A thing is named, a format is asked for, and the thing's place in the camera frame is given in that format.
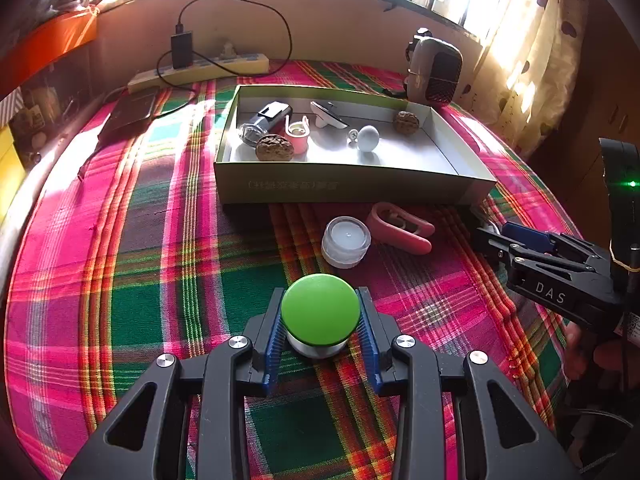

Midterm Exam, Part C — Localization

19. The brown walnut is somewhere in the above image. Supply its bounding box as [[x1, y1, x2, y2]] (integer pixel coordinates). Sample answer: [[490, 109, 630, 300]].
[[392, 111, 420, 136], [255, 135, 296, 162]]

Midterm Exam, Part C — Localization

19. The black power bank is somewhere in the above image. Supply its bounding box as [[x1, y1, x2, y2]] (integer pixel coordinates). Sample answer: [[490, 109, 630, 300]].
[[97, 91, 160, 143]]

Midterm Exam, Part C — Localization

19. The cream spotted curtain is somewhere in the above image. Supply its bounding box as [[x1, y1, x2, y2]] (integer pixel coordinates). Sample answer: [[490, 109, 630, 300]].
[[462, 0, 591, 161]]

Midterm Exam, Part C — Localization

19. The white egg-shaped toy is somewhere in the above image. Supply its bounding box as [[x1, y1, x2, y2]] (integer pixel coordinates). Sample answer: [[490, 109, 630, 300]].
[[356, 125, 380, 153]]

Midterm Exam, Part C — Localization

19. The pink clip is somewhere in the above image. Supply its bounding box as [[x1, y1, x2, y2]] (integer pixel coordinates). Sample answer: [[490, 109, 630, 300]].
[[365, 201, 436, 256]]

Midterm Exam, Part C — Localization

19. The black charging cable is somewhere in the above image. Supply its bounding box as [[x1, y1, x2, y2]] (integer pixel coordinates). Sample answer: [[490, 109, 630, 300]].
[[147, 0, 293, 121]]

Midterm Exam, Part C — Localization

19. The cream power strip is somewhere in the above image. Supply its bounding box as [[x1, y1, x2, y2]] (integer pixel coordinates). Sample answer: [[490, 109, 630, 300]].
[[127, 51, 270, 93]]

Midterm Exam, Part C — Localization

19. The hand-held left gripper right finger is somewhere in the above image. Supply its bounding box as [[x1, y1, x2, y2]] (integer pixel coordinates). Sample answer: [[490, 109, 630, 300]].
[[354, 287, 581, 480]]

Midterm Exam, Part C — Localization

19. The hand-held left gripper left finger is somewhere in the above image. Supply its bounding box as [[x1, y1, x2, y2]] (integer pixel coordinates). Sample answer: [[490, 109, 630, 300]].
[[60, 287, 288, 480]]

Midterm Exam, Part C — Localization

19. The black bike light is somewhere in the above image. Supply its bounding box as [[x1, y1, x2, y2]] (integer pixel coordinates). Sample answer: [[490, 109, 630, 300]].
[[237, 101, 292, 147]]

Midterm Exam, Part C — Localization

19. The white and black clip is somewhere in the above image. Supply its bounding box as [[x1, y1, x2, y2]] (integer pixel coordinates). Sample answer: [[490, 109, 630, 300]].
[[310, 100, 349, 129]]

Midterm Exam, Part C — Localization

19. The yellow box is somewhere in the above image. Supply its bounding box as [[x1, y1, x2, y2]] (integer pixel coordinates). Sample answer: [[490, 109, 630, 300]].
[[0, 125, 26, 221]]

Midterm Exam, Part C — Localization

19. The shallow cardboard box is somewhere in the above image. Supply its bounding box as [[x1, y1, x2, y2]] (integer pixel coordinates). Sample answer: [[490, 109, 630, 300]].
[[213, 85, 497, 206]]

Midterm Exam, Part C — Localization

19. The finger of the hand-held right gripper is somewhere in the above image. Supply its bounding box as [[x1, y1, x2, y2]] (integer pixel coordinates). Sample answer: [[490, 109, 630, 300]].
[[501, 221, 608, 267], [475, 227, 587, 274]]

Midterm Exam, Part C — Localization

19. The person's right hand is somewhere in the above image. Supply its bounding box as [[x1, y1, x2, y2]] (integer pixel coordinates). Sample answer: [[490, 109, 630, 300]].
[[565, 322, 640, 386]]

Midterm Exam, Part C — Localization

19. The grey portable heater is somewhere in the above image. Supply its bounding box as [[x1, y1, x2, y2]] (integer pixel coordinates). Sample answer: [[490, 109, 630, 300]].
[[404, 27, 463, 107]]

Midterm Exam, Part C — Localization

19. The white candle jar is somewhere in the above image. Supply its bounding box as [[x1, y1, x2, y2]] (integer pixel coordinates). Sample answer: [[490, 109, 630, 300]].
[[321, 216, 372, 269]]

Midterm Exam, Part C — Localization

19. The black charger adapter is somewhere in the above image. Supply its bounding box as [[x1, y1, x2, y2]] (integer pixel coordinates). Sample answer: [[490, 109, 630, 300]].
[[170, 24, 193, 70]]

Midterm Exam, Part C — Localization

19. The plaid blanket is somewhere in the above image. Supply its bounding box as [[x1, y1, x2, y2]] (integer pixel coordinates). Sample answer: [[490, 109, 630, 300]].
[[5, 59, 583, 480]]

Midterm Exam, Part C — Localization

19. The green dome button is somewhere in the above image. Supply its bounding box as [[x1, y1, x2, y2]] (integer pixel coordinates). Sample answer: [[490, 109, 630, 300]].
[[280, 274, 362, 359]]

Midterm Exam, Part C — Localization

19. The orange box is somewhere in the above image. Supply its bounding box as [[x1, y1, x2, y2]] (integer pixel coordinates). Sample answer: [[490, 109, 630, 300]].
[[0, 10, 98, 98]]

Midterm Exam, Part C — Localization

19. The small pink cup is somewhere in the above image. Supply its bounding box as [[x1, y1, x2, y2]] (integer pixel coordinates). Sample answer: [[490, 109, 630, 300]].
[[284, 115, 311, 155]]

